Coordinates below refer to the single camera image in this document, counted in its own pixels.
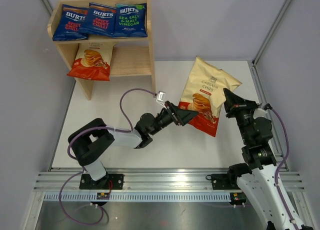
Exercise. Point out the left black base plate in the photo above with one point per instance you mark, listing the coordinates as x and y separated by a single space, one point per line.
111 181

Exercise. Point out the cassava chips bag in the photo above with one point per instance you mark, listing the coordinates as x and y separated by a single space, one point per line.
204 93
92 61

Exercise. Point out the blue Burts chilli bag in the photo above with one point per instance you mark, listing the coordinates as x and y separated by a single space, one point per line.
68 29

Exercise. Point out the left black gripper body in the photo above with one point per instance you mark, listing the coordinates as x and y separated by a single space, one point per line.
166 117

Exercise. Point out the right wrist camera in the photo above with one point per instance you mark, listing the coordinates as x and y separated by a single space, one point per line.
261 112

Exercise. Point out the white slotted cable duct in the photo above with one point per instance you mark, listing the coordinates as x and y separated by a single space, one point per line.
149 197

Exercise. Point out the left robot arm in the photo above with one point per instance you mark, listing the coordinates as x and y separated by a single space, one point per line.
88 143

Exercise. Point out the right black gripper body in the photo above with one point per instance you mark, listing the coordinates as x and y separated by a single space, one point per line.
243 115

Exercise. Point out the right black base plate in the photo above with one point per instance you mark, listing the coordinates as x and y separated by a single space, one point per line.
221 182

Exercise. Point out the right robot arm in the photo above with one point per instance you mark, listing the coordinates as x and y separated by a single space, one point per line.
259 176

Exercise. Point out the Burts sea salt vinegar bag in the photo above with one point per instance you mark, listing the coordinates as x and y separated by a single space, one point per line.
130 21

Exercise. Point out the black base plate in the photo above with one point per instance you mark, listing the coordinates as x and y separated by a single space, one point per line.
111 181
221 182

